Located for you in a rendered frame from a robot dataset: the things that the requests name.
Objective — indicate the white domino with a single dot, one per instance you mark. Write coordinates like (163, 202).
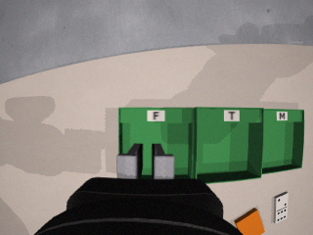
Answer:
(281, 207)

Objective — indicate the green bin rack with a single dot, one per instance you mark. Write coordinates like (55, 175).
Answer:
(209, 145)

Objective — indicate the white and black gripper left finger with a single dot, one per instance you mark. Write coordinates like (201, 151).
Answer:
(126, 164)

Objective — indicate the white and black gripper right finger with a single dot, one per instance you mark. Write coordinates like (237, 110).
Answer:
(163, 167)

